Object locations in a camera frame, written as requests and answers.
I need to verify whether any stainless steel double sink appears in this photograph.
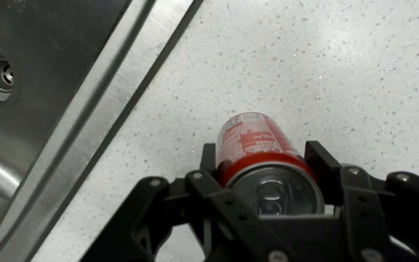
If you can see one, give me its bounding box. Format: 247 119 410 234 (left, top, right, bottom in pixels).
0 0 206 262

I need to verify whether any red soda can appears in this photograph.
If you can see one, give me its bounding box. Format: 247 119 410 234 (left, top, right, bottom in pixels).
215 110 326 218

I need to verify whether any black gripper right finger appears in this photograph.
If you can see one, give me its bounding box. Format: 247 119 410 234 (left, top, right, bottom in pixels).
304 139 419 262

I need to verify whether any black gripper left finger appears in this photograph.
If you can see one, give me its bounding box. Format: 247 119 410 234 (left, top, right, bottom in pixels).
80 142 352 262

